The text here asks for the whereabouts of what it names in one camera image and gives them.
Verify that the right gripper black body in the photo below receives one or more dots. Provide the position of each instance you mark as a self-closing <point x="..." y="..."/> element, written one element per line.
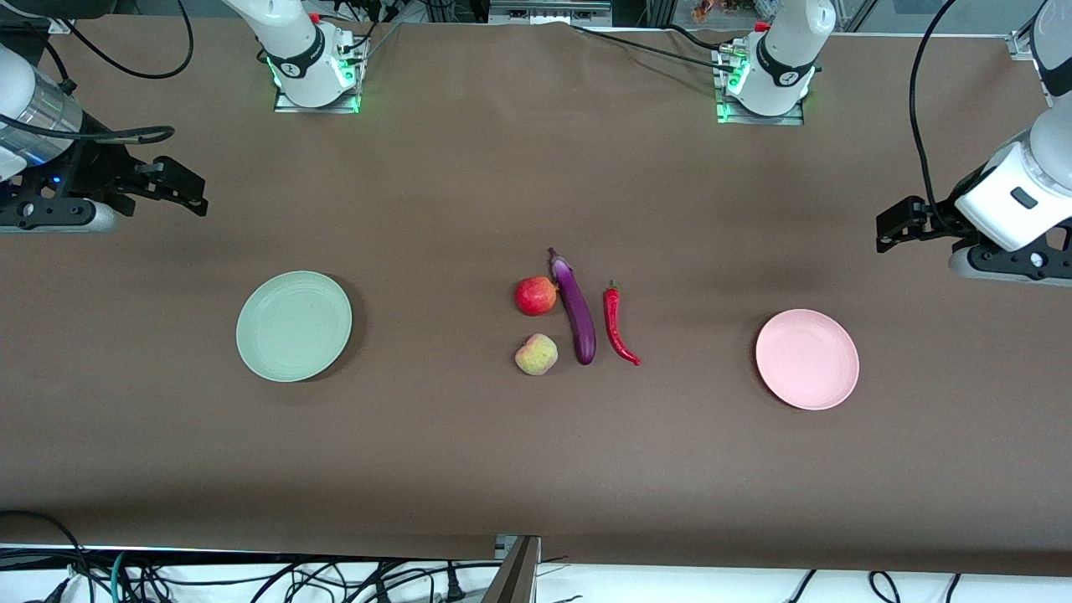
<point x="94" y="172"/>

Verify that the red chili pepper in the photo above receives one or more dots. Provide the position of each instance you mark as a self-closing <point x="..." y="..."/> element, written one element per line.
<point x="614" y="318"/>

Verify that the long purple eggplant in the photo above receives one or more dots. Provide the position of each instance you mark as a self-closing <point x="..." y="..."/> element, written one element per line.
<point x="578" y="318"/>

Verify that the red apple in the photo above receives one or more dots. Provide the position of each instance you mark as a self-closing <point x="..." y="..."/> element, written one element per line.
<point x="536" y="296"/>

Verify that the yellow pink peach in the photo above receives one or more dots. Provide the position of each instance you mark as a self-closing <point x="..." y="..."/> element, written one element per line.
<point x="536" y="355"/>

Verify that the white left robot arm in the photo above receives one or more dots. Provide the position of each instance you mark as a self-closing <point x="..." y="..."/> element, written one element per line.
<point x="787" y="50"/>

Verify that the pink round plate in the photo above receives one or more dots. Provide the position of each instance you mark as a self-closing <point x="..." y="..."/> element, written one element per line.
<point x="808" y="360"/>

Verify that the pale green round plate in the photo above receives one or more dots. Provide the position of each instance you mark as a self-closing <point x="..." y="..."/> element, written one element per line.
<point x="293" y="327"/>

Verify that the grey metal device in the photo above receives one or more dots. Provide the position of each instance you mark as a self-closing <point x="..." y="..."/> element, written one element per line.
<point x="548" y="12"/>

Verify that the brown table cloth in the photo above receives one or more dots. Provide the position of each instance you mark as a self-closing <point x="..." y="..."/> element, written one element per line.
<point x="536" y="461"/>

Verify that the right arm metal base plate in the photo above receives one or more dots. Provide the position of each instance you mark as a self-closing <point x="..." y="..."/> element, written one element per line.
<point x="289" y="105"/>

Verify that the aluminium frame profile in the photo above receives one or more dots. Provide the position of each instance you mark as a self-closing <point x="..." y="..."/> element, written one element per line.
<point x="1022" y="43"/>
<point x="60" y="25"/>

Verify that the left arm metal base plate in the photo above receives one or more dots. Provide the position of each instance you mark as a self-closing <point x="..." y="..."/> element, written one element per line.
<point x="791" y="120"/>

